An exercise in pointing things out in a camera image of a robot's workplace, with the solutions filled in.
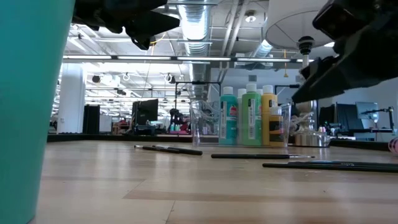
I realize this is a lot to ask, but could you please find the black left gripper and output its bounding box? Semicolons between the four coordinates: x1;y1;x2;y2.
72;0;182;51

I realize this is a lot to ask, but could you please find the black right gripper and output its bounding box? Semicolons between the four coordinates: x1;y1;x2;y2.
291;0;398;105

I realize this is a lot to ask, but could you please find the small ochre paint bottle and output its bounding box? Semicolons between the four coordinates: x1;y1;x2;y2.
269;106;285;148

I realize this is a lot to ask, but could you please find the green paint bottle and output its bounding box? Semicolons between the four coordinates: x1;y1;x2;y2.
241;83;262;147

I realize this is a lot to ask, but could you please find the clear plastic bin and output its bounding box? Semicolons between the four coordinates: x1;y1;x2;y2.
190;99;293;148

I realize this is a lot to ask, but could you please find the small pink paint bottle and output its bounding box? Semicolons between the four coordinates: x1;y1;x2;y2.
388;138;398;156

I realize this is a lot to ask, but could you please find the black partition panel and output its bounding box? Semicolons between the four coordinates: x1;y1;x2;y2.
318;103;357;131

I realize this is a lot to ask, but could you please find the grey background monitor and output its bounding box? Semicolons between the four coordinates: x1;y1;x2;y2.
355;101;380;124

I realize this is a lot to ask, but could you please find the black background monitor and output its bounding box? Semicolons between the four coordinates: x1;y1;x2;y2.
131;98;160;127

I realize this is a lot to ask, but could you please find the black background cabinet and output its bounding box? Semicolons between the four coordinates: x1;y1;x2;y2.
81;104;101;135

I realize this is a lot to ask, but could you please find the teal plastic cup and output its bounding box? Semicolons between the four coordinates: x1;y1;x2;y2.
0;0;76;224

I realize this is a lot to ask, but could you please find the silver ceiling duct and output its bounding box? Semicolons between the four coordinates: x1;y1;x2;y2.
177;0;216;97

